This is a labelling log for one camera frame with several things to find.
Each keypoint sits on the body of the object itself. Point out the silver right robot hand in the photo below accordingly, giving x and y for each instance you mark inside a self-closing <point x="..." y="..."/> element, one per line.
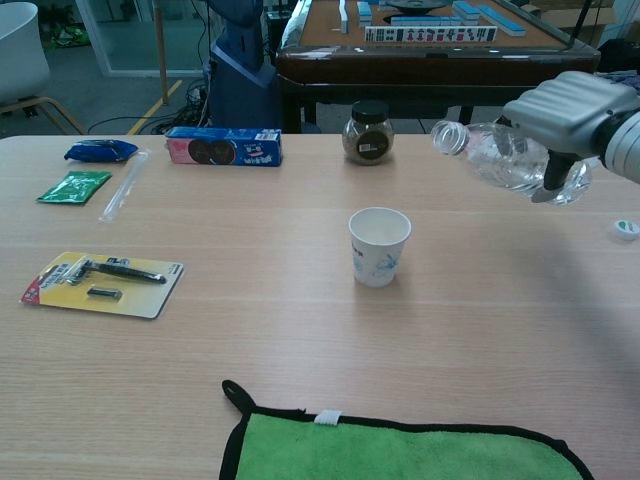
<point x="565" y="107"/>

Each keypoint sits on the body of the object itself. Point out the transparent plastic bottle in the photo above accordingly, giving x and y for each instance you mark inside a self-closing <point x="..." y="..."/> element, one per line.
<point x="480" y="150"/>

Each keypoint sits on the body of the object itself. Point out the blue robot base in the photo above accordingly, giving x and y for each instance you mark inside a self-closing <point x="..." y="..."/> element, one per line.
<point x="240" y="85"/>

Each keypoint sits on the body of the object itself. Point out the white green bottle cap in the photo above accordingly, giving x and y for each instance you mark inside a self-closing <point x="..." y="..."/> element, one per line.
<point x="626" y="230"/>

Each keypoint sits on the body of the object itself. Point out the white paper cup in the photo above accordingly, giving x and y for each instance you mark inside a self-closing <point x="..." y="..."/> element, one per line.
<point x="377" y="250"/>

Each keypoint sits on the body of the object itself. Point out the black tripod stand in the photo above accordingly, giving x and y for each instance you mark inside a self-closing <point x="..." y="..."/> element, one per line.
<point x="580" y="25"/>

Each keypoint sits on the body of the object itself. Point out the blue backed mahjong tile row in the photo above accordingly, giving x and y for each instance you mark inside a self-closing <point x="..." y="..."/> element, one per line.
<point x="505" y="22"/>
<point x="425" y="21"/>
<point x="466" y="10"/>

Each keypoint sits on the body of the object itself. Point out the brown mahjong table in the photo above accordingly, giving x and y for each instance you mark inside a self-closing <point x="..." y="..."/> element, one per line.
<point x="425" y="70"/>

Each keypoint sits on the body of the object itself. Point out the mahjong tile row showing faces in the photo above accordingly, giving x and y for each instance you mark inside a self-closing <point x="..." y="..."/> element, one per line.
<point x="430" y="34"/>

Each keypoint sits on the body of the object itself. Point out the glass jar black lid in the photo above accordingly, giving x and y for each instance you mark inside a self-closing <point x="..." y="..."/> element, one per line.
<point x="367" y="140"/>

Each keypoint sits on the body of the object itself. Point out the blue cookie box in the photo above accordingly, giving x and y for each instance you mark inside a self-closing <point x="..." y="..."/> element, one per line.
<point x="225" y="147"/>

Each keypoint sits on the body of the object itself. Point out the green cloth black trim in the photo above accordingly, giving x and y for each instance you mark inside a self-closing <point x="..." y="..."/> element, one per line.
<point x="400" y="450"/>

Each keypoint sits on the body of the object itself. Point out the straw in clear wrapper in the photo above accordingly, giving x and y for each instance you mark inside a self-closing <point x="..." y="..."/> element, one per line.
<point x="122" y="187"/>

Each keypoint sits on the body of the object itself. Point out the blue snack packet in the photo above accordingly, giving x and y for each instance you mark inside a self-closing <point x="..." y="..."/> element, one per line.
<point x="100" y="151"/>

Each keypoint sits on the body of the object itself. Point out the green sachet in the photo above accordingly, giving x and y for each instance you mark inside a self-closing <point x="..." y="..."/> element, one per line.
<point x="74" y="187"/>

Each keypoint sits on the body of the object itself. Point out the razor in yellow blister pack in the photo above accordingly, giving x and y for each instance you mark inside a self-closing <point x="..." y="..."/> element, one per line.
<point x="100" y="295"/>

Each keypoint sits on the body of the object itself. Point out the white chair wooden legs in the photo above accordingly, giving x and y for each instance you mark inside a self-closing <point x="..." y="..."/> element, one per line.
<point x="17" y="55"/>

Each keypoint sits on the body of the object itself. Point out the wooden post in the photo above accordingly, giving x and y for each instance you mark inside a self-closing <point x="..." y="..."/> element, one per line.
<point x="161" y="50"/>

